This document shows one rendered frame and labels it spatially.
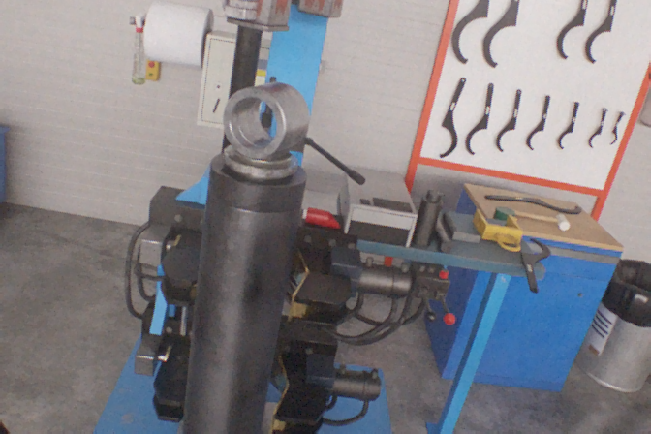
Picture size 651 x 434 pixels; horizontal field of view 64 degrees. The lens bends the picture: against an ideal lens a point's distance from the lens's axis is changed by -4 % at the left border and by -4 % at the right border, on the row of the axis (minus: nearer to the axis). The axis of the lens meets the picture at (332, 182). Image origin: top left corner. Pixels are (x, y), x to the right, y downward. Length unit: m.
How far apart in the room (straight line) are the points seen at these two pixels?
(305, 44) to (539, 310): 1.87
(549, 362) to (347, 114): 1.94
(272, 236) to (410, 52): 2.56
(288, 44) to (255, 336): 1.03
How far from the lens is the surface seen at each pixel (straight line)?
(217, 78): 2.40
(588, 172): 4.15
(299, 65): 1.92
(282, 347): 2.14
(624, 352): 3.55
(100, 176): 4.03
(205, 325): 1.32
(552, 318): 3.10
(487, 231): 2.18
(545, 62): 3.80
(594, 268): 3.02
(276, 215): 1.14
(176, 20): 2.39
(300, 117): 1.15
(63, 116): 4.00
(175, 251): 1.78
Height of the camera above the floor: 1.89
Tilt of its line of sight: 20 degrees down
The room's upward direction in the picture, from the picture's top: 12 degrees clockwise
